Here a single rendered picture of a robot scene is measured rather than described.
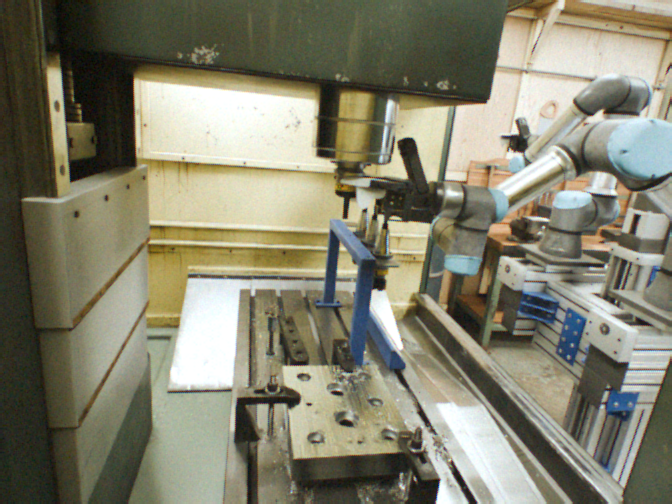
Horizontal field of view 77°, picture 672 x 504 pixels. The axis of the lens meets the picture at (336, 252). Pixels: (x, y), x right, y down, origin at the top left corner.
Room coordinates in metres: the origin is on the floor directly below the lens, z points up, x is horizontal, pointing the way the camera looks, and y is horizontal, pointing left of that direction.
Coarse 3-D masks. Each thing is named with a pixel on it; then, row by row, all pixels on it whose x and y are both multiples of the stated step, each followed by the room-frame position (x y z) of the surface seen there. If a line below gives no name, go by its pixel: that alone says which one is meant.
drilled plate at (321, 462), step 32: (288, 384) 0.81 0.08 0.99; (320, 384) 0.82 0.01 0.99; (352, 384) 0.83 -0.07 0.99; (384, 384) 0.85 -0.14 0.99; (288, 416) 0.71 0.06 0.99; (320, 416) 0.71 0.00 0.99; (352, 416) 0.74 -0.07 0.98; (384, 416) 0.73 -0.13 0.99; (288, 448) 0.67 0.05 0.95; (320, 448) 0.63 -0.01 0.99; (352, 448) 0.64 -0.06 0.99; (384, 448) 0.64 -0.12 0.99
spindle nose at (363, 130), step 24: (336, 96) 0.77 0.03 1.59; (360, 96) 0.77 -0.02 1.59; (384, 96) 0.78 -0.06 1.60; (336, 120) 0.77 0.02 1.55; (360, 120) 0.77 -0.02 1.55; (384, 120) 0.78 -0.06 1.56; (312, 144) 0.82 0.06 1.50; (336, 144) 0.77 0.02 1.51; (360, 144) 0.77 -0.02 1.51; (384, 144) 0.79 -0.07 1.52
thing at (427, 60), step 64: (64, 0) 0.63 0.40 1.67; (128, 0) 0.65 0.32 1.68; (192, 0) 0.66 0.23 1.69; (256, 0) 0.68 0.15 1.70; (320, 0) 0.70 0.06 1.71; (384, 0) 0.72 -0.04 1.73; (448, 0) 0.74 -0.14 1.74; (128, 64) 0.70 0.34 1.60; (192, 64) 0.67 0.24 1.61; (256, 64) 0.68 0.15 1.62; (320, 64) 0.70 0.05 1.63; (384, 64) 0.72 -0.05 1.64; (448, 64) 0.75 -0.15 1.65
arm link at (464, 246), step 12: (456, 228) 0.89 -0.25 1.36; (468, 228) 0.87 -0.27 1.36; (444, 240) 0.94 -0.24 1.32; (456, 240) 0.89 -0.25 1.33; (468, 240) 0.87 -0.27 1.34; (480, 240) 0.87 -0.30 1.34; (456, 252) 0.88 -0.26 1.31; (468, 252) 0.87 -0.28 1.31; (480, 252) 0.88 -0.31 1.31; (444, 264) 0.91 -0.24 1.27; (456, 264) 0.88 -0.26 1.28; (468, 264) 0.87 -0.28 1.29
